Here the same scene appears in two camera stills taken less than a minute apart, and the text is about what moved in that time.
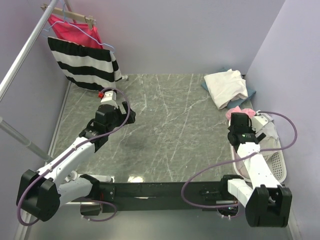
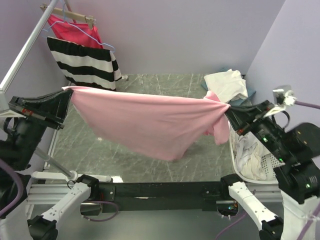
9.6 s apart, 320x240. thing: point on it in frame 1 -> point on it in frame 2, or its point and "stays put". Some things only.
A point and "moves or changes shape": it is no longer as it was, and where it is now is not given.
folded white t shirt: (226, 86) stays put
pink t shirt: (237, 109) moves or changes shape
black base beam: (163, 195) stays put
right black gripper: (249, 124) -> (242, 120)
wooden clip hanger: (66, 13) stays put
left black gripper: (124, 116) -> (54, 106)
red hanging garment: (76, 33) stays put
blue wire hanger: (64, 21) stays put
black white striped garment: (86, 68) stays put
